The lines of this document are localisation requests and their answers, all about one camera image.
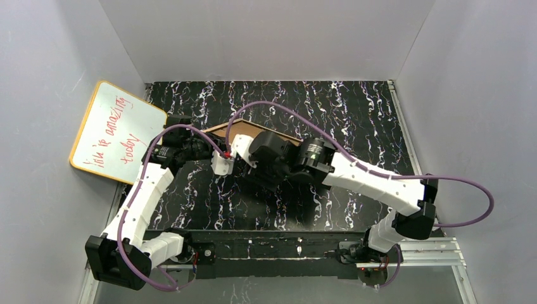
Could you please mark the yellow-rimmed whiteboard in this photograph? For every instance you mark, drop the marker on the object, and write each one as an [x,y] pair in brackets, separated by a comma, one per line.
[115,133]

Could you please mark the aluminium front rail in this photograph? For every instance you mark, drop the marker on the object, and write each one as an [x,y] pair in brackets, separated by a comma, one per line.
[310,254]

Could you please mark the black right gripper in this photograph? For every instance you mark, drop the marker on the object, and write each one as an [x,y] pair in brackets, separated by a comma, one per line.
[255,168]

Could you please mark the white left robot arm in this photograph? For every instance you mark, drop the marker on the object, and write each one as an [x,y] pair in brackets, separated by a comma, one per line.
[119,255]

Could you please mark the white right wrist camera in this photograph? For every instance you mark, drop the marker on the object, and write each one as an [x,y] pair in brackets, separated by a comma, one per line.
[240,148]

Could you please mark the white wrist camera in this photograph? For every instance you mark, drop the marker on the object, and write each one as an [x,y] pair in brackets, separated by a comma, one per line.
[221,165]
[240,148]

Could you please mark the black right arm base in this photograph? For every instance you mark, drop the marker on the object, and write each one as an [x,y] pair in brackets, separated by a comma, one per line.
[365,256]

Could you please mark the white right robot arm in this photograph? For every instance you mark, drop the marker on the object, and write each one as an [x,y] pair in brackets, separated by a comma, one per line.
[322,163]

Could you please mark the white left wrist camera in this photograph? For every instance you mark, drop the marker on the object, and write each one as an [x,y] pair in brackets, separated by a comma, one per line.
[221,165]

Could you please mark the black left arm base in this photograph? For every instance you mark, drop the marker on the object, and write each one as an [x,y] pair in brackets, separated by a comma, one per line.
[195,252]

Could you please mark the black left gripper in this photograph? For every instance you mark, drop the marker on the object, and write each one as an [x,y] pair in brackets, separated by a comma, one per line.
[205,147]

